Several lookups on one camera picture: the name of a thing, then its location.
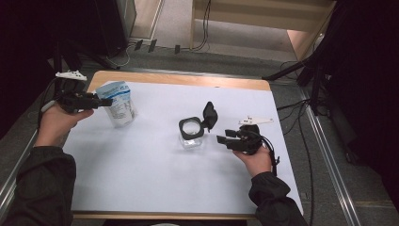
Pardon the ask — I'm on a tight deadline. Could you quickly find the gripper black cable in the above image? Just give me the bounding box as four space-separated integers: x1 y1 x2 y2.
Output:
258 131 280 177
37 78 61 130

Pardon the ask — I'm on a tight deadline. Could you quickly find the white floor cable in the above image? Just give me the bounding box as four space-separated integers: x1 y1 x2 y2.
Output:
104 42 136 69

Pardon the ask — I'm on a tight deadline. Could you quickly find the clear jar with black lid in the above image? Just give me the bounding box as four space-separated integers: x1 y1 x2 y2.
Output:
178 101 219 151

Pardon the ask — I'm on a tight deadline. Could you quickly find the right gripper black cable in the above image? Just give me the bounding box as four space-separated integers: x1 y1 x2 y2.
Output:
258 131 280 177

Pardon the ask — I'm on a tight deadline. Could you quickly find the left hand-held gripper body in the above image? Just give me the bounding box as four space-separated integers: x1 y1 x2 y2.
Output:
55 71 101 113

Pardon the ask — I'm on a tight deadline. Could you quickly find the black tripod stand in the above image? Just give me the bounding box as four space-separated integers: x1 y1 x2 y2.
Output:
262 46 334 116

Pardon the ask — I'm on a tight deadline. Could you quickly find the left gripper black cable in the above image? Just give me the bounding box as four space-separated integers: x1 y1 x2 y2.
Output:
37 78 61 130

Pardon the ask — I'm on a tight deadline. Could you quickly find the white paper sheet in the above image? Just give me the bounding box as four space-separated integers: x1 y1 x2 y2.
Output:
62 80 304 215

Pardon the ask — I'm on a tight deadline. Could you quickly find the black hanging cable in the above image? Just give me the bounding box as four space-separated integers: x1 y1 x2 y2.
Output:
191 0 212 52

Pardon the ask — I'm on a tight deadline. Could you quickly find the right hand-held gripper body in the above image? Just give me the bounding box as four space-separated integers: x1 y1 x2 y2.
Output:
236 116 274 155

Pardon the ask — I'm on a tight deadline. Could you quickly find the wooden table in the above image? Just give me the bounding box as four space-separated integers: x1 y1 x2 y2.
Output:
71 70 304 220

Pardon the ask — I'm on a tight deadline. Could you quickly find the blue and white pouch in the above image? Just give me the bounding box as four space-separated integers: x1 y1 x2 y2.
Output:
95 80 139 128

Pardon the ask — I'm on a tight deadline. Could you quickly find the metal floor rail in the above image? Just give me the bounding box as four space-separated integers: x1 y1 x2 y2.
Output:
0 70 75 218
297 86 362 226

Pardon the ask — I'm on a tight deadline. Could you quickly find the black floor cable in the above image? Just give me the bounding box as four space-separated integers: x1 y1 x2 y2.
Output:
277 60 315 226

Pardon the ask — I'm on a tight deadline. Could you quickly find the person's right hand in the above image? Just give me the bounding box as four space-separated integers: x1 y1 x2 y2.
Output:
232 146 273 178

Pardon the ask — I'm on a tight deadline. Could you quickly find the light wooden shelf unit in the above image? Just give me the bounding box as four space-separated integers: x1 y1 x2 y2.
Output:
189 0 338 61

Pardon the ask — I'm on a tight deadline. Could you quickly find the dark cabinet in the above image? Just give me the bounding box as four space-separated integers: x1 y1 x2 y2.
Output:
93 0 137 58

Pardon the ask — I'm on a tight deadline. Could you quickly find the person's left hand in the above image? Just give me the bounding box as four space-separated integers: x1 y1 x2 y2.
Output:
33 103 94 148

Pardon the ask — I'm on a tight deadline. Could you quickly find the black metal stand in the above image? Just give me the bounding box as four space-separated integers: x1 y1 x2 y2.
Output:
46 37 121 95

